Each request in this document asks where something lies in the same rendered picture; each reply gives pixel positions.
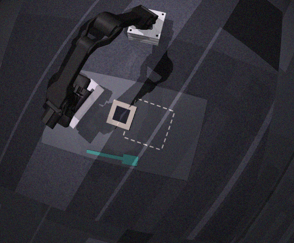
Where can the teal small trowel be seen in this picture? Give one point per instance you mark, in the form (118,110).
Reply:
(126,159)

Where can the grey rectangular mat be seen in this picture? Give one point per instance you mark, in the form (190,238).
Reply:
(149,126)

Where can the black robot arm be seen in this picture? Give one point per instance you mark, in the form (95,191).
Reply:
(59,95)

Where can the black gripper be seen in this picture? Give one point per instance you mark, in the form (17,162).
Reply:
(80,84)

